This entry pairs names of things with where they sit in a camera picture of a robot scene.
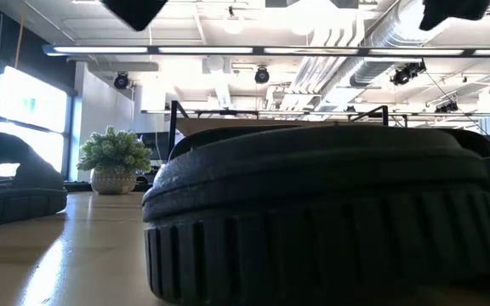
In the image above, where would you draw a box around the black tire aloft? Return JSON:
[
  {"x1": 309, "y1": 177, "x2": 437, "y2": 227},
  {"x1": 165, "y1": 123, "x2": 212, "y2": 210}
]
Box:
[{"x1": 141, "y1": 122, "x2": 490, "y2": 306}]

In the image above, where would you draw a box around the black ceiling spotlight cluster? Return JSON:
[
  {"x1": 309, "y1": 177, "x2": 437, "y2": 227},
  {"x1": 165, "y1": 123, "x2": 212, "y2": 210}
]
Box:
[
  {"x1": 390, "y1": 60, "x2": 427, "y2": 86},
  {"x1": 435, "y1": 100, "x2": 459, "y2": 114}
]

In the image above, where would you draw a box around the white round ceiling lamp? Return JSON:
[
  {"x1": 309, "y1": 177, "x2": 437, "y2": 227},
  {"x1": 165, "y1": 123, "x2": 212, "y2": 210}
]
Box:
[{"x1": 222, "y1": 13, "x2": 246, "y2": 35}]

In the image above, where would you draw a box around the black monitor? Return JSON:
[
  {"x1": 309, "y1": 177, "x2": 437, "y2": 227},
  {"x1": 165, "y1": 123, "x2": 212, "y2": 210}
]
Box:
[{"x1": 136, "y1": 131, "x2": 173, "y2": 162}]

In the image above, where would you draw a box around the large bright window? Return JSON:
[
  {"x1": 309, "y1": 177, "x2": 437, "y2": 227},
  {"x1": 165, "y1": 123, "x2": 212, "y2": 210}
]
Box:
[{"x1": 0, "y1": 65, "x2": 70, "y2": 179}]

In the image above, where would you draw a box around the black bar with light strips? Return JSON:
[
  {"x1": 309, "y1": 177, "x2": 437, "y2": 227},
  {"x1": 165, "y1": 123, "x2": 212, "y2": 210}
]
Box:
[{"x1": 43, "y1": 44, "x2": 490, "y2": 59}]

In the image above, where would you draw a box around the green potted plant woven pot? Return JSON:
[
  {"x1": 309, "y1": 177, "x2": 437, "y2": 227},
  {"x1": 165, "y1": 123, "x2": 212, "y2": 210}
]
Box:
[{"x1": 77, "y1": 125, "x2": 153, "y2": 196}]

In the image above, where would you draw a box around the silver ventilation duct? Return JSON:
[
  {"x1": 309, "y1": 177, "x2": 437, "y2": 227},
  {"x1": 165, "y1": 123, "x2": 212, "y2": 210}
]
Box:
[{"x1": 349, "y1": 0, "x2": 446, "y2": 88}]

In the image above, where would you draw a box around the yellow hanging cord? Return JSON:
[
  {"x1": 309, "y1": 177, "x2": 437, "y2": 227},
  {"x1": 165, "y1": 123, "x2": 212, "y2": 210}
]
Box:
[{"x1": 13, "y1": 3, "x2": 26, "y2": 70}]

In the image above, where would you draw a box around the wooden shelf black metal frame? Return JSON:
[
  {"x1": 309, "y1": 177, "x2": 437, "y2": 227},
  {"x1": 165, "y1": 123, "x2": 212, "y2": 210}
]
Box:
[{"x1": 167, "y1": 100, "x2": 390, "y2": 161}]

